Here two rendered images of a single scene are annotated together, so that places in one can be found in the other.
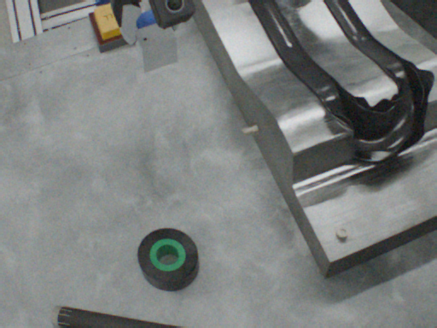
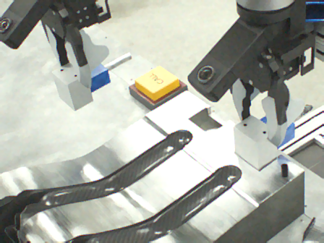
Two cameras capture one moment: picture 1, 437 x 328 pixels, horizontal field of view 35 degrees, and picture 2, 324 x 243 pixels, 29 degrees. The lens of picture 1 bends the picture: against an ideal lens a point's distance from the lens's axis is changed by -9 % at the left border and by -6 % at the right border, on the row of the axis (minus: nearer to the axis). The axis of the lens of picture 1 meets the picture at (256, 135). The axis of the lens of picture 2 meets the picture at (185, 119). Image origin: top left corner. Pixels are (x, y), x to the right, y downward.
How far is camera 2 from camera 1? 1.00 m
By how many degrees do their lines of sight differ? 53
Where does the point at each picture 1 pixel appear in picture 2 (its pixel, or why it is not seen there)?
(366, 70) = (82, 226)
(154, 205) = not seen: outside the picture
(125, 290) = not seen: outside the picture
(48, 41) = (134, 63)
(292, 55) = (117, 185)
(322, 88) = (54, 199)
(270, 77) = (76, 172)
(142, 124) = (65, 142)
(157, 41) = (60, 77)
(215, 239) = not seen: outside the picture
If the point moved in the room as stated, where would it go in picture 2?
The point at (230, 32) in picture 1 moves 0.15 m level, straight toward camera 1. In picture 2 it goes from (129, 136) to (32, 163)
